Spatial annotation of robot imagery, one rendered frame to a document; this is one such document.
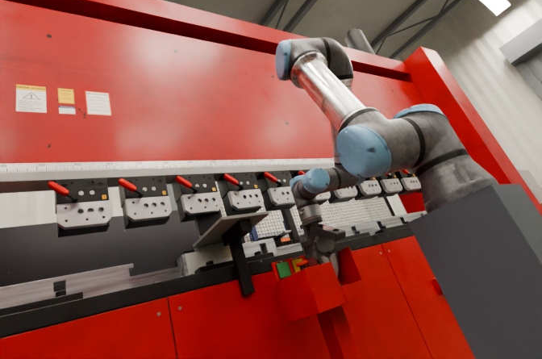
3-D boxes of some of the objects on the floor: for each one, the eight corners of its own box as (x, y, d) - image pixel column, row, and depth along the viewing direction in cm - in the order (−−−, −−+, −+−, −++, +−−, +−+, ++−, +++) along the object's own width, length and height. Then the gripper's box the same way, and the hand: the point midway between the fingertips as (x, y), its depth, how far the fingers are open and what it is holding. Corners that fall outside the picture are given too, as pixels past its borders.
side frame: (614, 339, 195) (420, 45, 289) (477, 353, 255) (353, 106, 349) (623, 326, 209) (436, 51, 304) (491, 343, 269) (369, 109, 364)
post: (359, 428, 194) (258, 134, 276) (353, 427, 197) (256, 138, 280) (364, 424, 196) (264, 135, 279) (359, 423, 200) (260, 138, 282)
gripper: (313, 222, 122) (331, 283, 115) (293, 226, 117) (311, 290, 110) (327, 214, 116) (349, 279, 108) (307, 218, 110) (328, 285, 103)
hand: (335, 279), depth 107 cm, fingers closed
